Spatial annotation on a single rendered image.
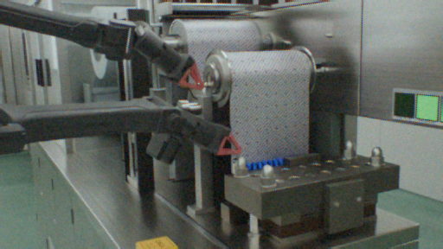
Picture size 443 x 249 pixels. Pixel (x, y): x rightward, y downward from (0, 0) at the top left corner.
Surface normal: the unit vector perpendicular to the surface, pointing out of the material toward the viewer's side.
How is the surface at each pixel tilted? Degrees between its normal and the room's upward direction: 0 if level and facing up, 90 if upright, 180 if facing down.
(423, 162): 90
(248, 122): 90
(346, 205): 90
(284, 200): 90
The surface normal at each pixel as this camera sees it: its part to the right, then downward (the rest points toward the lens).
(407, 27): -0.88, 0.11
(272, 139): 0.47, 0.14
